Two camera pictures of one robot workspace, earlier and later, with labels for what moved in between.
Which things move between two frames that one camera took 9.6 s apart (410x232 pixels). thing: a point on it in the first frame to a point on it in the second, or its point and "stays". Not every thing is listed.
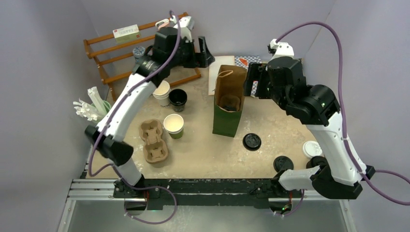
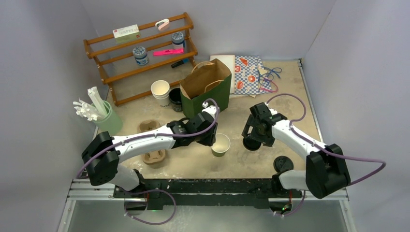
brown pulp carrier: [155, 149] stays
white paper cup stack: [163, 94] stays
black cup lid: [252, 141] stays
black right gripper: [256, 72] to [267, 140]
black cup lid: [283, 163] stays
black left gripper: [201, 59] to [211, 139]
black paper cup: [178, 97] stays
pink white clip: [166, 21] stays
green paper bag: [230, 90] to [208, 80]
